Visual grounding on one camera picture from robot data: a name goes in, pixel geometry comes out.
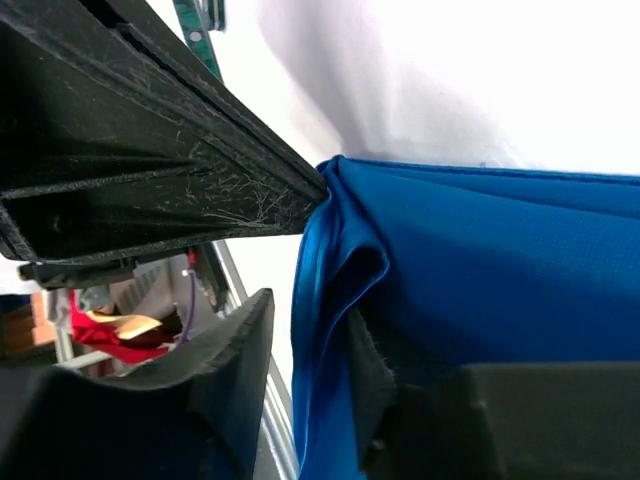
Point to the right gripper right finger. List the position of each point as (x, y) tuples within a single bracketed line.
[(416, 417)]

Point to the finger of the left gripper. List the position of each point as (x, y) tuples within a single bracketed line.
[(233, 129), (97, 164)]

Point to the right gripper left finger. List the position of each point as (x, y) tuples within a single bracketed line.
[(153, 423)]

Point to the blue cloth napkin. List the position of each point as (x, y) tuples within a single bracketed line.
[(474, 264)]

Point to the red cloth in background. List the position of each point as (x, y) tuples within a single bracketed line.
[(131, 338)]

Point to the green handled knife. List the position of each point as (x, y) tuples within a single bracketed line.
[(197, 19)]

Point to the aluminium rail frame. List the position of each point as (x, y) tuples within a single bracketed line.
[(252, 407)]

